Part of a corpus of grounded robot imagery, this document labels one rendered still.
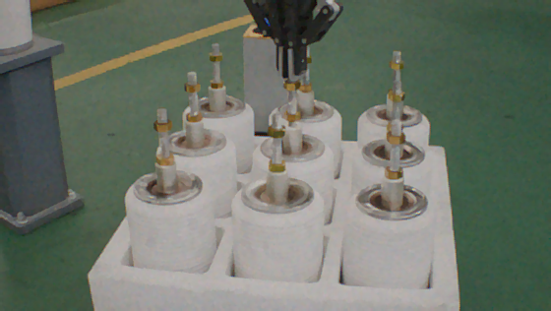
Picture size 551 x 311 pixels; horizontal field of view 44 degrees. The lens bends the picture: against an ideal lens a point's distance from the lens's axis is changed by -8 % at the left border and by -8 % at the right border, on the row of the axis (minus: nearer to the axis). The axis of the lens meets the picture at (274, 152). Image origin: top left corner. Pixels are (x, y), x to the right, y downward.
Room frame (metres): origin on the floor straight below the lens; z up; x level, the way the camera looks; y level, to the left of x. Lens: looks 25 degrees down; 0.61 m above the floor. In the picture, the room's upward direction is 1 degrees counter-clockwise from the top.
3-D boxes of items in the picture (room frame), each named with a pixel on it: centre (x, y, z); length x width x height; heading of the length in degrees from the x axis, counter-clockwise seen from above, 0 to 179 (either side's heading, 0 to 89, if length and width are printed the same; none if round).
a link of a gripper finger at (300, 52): (0.77, -0.04, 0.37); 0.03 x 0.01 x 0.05; 49
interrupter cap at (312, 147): (0.79, -0.02, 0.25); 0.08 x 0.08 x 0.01
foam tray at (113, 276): (0.79, -0.02, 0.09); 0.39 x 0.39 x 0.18; 81
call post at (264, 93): (1.09, 0.00, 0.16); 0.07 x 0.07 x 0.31; 81
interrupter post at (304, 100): (0.90, -0.04, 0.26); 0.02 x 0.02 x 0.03
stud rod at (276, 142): (0.67, 0.00, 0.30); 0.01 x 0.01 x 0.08; 23
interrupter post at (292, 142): (0.79, -0.02, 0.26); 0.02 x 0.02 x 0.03
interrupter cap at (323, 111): (0.90, -0.04, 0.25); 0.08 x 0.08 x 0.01
